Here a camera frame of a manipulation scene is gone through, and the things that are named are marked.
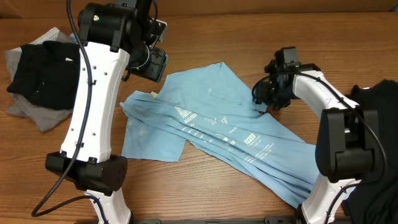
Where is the light blue printed t-shirt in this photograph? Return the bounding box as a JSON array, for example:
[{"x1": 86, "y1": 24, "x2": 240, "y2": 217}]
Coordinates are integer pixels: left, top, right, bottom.
[{"x1": 121, "y1": 62, "x2": 319, "y2": 207}]

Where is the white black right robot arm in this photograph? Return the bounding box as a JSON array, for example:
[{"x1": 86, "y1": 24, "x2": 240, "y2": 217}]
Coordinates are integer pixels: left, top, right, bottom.
[{"x1": 252, "y1": 61, "x2": 387, "y2": 224}]

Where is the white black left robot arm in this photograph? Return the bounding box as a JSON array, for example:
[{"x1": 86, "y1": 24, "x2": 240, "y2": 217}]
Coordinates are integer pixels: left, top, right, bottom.
[{"x1": 45, "y1": 0, "x2": 169, "y2": 223}]

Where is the blue folded garment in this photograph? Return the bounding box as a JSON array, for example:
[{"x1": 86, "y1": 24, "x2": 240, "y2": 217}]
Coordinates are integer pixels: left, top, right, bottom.
[{"x1": 69, "y1": 33, "x2": 78, "y2": 44}]

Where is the black folded polo shirt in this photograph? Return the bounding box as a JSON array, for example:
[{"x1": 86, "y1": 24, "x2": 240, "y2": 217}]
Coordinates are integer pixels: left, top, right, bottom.
[{"x1": 7, "y1": 40, "x2": 80, "y2": 110}]

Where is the white mesh folded garment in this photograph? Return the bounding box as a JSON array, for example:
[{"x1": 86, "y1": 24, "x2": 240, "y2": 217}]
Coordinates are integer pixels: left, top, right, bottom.
[{"x1": 30, "y1": 27, "x2": 60, "y2": 45}]

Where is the black garment pile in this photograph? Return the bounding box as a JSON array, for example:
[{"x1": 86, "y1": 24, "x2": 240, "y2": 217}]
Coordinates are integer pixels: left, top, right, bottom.
[{"x1": 340, "y1": 79, "x2": 398, "y2": 224}]

